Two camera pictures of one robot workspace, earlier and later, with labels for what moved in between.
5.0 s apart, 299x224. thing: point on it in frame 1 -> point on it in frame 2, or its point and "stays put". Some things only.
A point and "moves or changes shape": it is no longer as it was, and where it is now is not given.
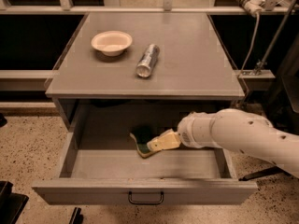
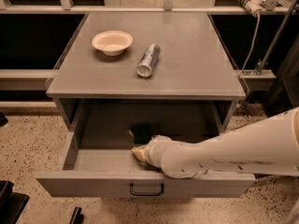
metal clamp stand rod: [262, 63] stays put
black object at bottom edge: [77, 217] stays put
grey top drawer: [98, 165] moves or changes shape
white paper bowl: [112, 43] stays put
